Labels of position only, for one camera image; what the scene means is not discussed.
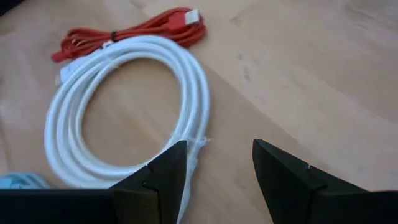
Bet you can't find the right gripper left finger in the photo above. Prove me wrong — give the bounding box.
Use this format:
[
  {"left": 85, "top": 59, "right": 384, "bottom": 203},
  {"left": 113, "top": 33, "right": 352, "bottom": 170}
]
[{"left": 108, "top": 140, "right": 188, "bottom": 224}]

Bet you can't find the red USB cable bundle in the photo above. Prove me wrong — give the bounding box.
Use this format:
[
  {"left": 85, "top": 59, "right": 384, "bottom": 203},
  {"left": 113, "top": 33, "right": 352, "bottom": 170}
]
[{"left": 51, "top": 6, "right": 208, "bottom": 63}]

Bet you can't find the white cable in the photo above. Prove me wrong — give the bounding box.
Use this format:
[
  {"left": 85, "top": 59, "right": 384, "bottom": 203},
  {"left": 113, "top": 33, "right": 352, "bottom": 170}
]
[{"left": 43, "top": 34, "right": 212, "bottom": 224}]

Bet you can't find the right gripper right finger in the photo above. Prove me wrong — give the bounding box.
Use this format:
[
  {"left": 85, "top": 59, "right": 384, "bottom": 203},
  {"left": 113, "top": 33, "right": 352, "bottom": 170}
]
[{"left": 252, "top": 139, "right": 374, "bottom": 224}]

